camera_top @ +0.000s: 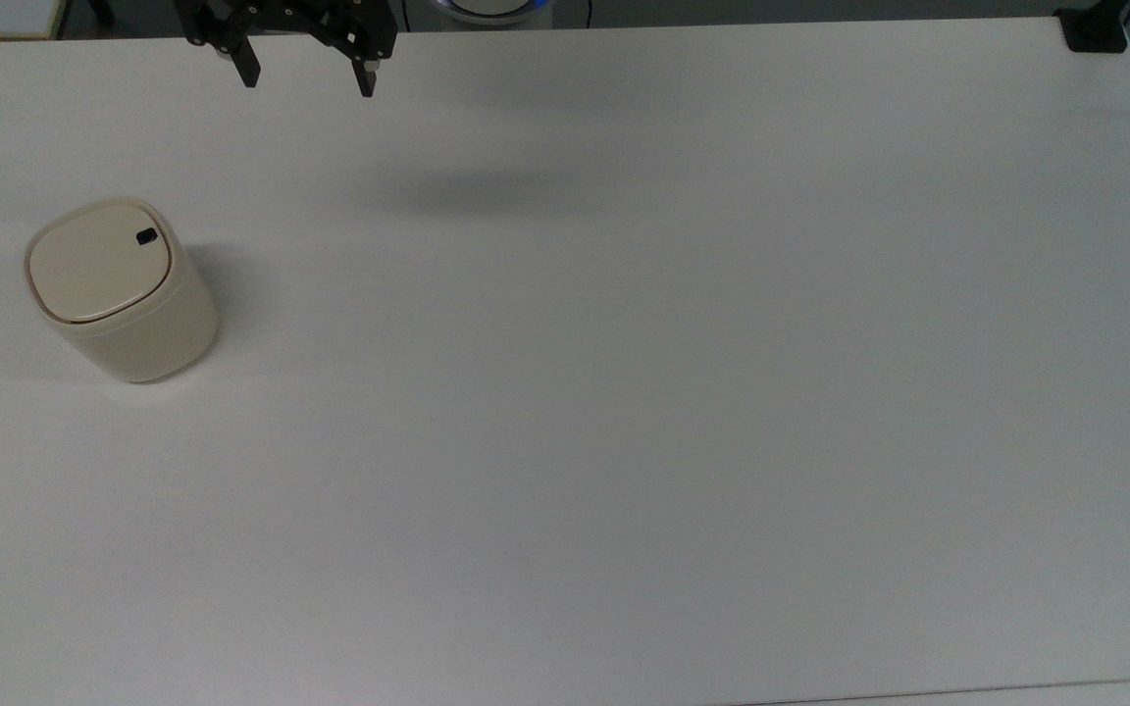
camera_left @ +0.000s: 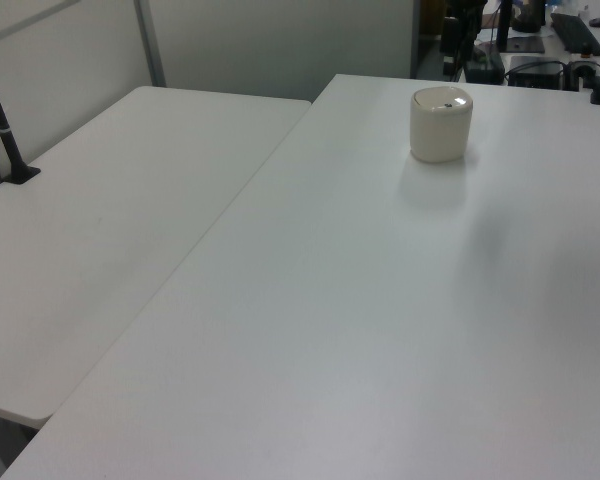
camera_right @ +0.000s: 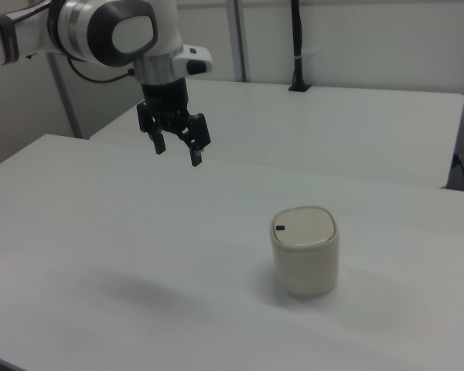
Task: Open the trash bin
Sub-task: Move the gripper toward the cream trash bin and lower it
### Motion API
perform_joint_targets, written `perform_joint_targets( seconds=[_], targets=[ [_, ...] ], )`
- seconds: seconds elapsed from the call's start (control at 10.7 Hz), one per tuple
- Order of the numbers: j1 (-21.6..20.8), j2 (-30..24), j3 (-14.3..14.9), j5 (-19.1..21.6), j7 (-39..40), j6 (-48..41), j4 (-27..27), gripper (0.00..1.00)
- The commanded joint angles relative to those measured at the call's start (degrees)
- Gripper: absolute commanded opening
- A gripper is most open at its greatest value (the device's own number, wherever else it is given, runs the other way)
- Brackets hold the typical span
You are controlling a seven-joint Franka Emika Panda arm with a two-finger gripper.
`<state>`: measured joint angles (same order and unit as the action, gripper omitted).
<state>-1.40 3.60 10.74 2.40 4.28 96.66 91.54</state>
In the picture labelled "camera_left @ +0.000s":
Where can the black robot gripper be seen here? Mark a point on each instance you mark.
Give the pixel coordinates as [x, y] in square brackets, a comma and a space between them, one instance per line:
[466, 7]

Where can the dark glass jar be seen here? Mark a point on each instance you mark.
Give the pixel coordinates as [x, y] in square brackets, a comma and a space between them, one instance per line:
[526, 17]

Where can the black computer keyboard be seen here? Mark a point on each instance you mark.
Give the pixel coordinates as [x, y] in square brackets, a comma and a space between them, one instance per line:
[577, 34]

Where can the black monitor stand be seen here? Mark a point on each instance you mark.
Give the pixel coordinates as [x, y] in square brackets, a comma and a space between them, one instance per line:
[515, 44]

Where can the black camera pole with base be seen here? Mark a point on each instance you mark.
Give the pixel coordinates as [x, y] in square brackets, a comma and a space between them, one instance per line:
[4, 135]

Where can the cream lidded trash bin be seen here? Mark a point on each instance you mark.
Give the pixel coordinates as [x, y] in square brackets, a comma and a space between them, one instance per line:
[441, 124]

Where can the black box device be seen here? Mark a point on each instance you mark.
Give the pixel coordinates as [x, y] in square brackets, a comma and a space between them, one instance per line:
[486, 67]

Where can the black flat electronics box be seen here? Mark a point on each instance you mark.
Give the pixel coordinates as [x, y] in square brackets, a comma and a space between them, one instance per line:
[536, 71]

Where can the grey partition panel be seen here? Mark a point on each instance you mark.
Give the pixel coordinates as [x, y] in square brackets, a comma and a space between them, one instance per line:
[285, 45]

